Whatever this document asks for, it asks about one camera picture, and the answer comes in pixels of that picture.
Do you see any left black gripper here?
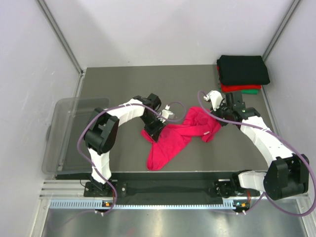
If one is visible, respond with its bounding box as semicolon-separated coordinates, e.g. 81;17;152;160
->
140;113;166;143

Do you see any pink t shirt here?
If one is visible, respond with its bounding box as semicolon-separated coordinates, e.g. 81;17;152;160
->
141;107;221;171

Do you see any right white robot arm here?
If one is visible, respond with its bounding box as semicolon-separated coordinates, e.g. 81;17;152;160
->
203;90;309;200

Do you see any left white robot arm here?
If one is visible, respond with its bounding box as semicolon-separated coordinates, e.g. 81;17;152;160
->
83;93;166;196

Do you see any red folded t shirt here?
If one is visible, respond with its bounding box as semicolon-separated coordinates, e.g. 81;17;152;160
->
216;64;262;93

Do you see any green folded t shirt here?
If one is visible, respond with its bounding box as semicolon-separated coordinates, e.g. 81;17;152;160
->
217;81;259;95

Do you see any black folded t shirt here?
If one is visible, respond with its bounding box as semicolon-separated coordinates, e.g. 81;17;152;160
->
217;55;270;85

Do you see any clear plastic bin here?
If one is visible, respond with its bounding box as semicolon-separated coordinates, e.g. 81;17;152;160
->
41;96;110;175

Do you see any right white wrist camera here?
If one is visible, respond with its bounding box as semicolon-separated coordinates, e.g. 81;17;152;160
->
203;90;223;111

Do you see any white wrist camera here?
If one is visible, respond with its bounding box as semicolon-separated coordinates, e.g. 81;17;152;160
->
203;90;223;111
158;105;174;122

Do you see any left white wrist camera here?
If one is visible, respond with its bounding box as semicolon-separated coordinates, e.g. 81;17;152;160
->
158;105;174;122

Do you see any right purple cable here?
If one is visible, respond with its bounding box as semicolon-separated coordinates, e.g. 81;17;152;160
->
197;89;316;217

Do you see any purple cable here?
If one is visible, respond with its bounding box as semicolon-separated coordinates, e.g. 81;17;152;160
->
197;89;316;217
77;101;187;215

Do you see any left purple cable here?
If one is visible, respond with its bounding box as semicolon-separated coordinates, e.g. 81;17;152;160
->
77;101;187;215

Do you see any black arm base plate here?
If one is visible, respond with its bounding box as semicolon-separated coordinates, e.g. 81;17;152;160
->
84;171;260;198

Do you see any aluminium frame rail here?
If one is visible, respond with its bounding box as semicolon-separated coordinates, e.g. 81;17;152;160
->
39;179;310;199

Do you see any grey slotted cable duct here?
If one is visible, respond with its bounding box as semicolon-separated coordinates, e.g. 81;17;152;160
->
49;199;249;210

